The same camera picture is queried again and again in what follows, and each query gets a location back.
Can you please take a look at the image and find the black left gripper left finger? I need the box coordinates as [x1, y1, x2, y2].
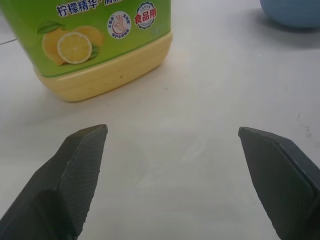
[0, 123, 109, 240]

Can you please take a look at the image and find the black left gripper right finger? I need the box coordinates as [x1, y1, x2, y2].
[237, 126, 320, 240]

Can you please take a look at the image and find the yellow lemon detergent bottle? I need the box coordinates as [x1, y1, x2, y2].
[0, 0, 174, 103]

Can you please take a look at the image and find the blue bowl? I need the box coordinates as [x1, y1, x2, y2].
[259, 0, 320, 29]

